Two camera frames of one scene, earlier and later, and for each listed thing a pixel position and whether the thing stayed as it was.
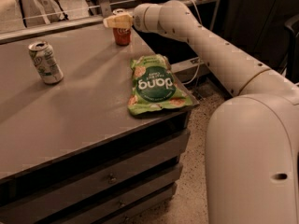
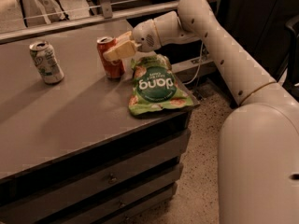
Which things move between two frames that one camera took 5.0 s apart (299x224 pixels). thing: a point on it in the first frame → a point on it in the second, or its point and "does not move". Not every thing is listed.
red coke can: [121, 35] → [114, 69]
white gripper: [140, 19] → [145, 35]
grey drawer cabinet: [72, 152] does not move
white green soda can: [45, 62] does not move
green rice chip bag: [152, 85] does not move
